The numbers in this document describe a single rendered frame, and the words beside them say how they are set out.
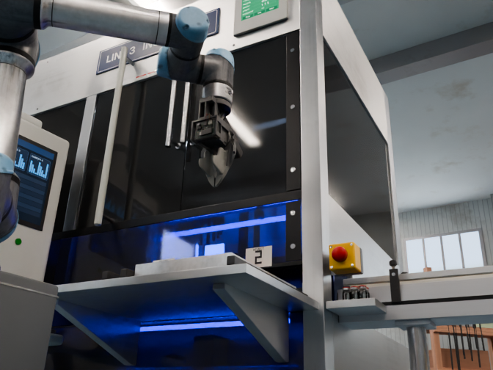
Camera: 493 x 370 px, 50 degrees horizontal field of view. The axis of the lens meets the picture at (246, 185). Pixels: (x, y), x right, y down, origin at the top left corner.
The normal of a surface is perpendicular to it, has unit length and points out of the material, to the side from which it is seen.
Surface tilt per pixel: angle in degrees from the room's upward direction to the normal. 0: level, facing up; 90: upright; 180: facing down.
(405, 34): 180
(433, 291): 90
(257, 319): 90
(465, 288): 90
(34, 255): 90
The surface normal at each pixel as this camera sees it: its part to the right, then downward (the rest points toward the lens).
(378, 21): -0.04, 0.91
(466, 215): -0.52, -0.36
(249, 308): 0.88, -0.17
